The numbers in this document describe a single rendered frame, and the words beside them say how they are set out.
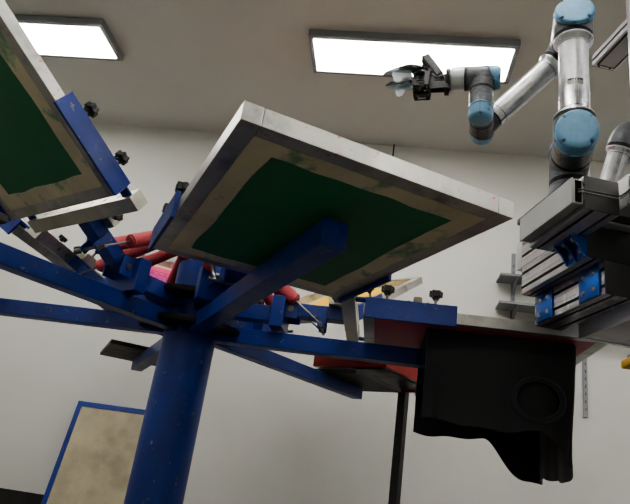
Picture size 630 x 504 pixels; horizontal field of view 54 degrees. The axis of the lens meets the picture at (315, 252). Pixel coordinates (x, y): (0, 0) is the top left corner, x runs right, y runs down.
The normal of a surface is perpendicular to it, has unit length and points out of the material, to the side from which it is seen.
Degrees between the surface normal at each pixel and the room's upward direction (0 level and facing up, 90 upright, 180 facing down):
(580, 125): 98
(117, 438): 79
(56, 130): 148
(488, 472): 90
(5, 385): 90
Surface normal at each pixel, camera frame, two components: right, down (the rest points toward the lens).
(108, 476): -0.06, -0.54
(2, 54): -0.42, 0.59
